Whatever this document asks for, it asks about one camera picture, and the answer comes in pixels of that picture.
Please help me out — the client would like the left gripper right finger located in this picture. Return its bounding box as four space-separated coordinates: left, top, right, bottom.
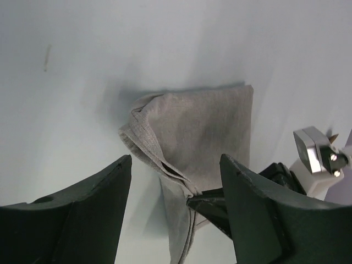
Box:
220 154 351 263

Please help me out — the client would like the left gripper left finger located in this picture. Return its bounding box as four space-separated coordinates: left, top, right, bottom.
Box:
1 155 132 263

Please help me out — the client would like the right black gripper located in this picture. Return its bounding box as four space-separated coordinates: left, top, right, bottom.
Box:
186 162 306 237

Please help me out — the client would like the grey cloth napkin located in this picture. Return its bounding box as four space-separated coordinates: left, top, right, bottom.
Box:
119 84 254 263

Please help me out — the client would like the copper spoon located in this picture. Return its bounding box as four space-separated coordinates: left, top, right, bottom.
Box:
329 134 339 144

